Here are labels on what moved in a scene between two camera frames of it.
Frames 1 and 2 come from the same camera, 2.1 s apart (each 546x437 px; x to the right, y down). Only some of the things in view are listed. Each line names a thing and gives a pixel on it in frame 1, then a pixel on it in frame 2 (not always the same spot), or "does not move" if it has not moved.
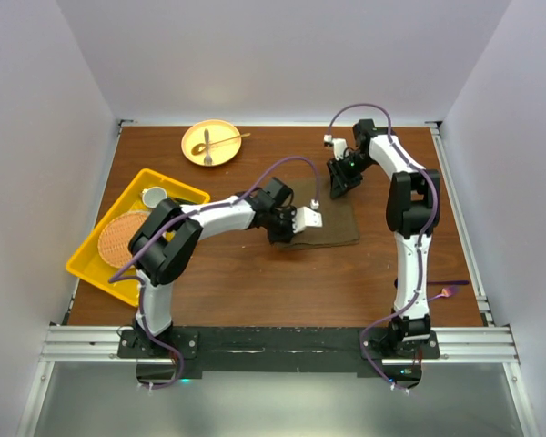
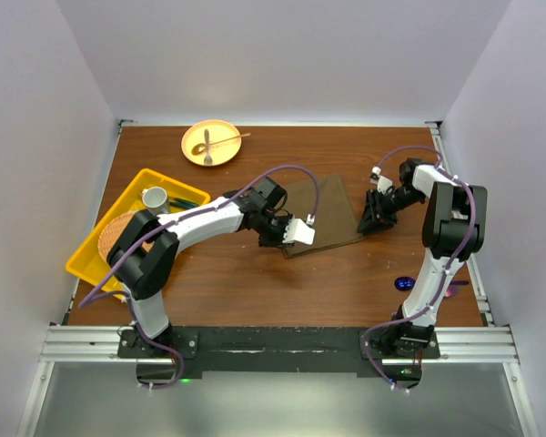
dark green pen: (185, 201) does not move
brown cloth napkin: (339, 223) does not move
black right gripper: (341, 181) -> (376, 219)
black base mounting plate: (181, 355) does not move
